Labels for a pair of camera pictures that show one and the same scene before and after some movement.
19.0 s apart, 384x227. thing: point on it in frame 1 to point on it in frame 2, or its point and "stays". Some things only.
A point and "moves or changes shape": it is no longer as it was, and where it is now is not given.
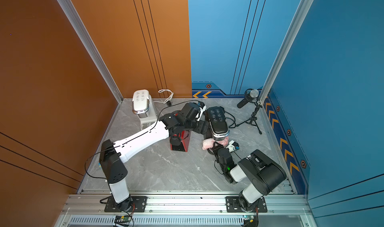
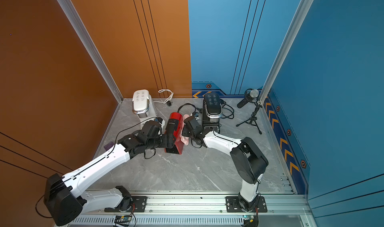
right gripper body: x=216 y=151 to x=186 y=133
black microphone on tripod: x=251 y=95 stays
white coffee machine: x=143 y=105 stays
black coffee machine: x=216 y=125 moves or changes shape
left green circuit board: x=123 y=218 stays
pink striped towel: x=208 y=144 moves or changes shape
